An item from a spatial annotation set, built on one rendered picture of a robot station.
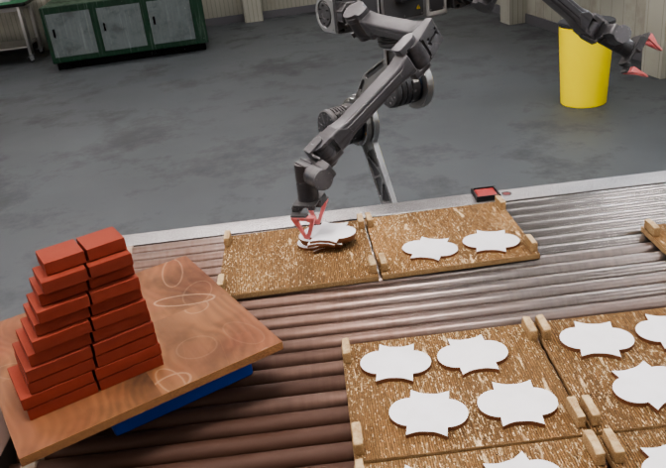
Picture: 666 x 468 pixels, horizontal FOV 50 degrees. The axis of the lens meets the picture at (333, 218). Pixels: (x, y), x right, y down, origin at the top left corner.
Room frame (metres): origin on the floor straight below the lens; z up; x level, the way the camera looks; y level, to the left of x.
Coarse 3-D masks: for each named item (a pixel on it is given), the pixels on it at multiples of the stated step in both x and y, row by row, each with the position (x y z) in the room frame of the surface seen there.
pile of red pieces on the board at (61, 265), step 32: (64, 256) 1.11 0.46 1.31; (96, 256) 1.13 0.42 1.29; (128, 256) 1.14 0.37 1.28; (32, 288) 1.13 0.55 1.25; (64, 288) 1.08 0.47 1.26; (96, 288) 1.12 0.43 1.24; (128, 288) 1.13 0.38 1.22; (32, 320) 1.07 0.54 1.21; (64, 320) 1.08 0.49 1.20; (96, 320) 1.10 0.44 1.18; (128, 320) 1.13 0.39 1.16; (32, 352) 1.05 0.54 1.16; (64, 352) 1.07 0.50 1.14; (96, 352) 1.09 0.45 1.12; (128, 352) 1.12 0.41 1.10; (160, 352) 1.15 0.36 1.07; (32, 384) 1.03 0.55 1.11; (64, 384) 1.06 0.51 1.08; (96, 384) 1.08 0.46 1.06; (32, 416) 1.02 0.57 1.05
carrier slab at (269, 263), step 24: (240, 240) 1.88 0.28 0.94; (264, 240) 1.86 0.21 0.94; (288, 240) 1.84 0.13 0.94; (360, 240) 1.79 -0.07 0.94; (240, 264) 1.73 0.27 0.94; (264, 264) 1.71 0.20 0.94; (288, 264) 1.70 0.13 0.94; (312, 264) 1.68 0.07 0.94; (336, 264) 1.67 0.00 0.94; (360, 264) 1.65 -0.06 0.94; (240, 288) 1.60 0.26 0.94; (264, 288) 1.58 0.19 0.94; (288, 288) 1.57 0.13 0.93; (312, 288) 1.58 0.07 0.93
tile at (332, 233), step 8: (328, 224) 1.83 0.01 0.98; (336, 224) 1.82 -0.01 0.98; (344, 224) 1.82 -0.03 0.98; (312, 232) 1.79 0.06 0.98; (320, 232) 1.78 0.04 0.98; (328, 232) 1.78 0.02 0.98; (336, 232) 1.77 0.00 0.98; (344, 232) 1.77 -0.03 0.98; (352, 232) 1.76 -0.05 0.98; (312, 240) 1.74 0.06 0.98; (320, 240) 1.74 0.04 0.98; (328, 240) 1.73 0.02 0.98; (336, 240) 1.72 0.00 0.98; (344, 240) 1.73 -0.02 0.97
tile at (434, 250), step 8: (416, 240) 1.73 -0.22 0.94; (424, 240) 1.73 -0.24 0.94; (432, 240) 1.72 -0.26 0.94; (440, 240) 1.72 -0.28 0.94; (448, 240) 1.72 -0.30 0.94; (408, 248) 1.69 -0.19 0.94; (416, 248) 1.69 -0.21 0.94; (424, 248) 1.68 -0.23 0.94; (432, 248) 1.68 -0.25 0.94; (440, 248) 1.67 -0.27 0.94; (448, 248) 1.67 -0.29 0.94; (456, 248) 1.66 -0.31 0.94; (416, 256) 1.64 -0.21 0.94; (424, 256) 1.64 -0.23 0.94; (432, 256) 1.63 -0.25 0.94; (440, 256) 1.63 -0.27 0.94; (448, 256) 1.63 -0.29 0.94
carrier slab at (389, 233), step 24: (384, 216) 1.93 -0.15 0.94; (408, 216) 1.91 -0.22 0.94; (432, 216) 1.89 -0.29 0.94; (456, 216) 1.87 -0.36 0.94; (480, 216) 1.85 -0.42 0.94; (504, 216) 1.84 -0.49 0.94; (384, 240) 1.77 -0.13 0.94; (408, 240) 1.76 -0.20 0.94; (456, 240) 1.72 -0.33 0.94; (408, 264) 1.62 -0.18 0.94; (432, 264) 1.61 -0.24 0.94; (456, 264) 1.59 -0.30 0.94; (480, 264) 1.59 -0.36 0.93
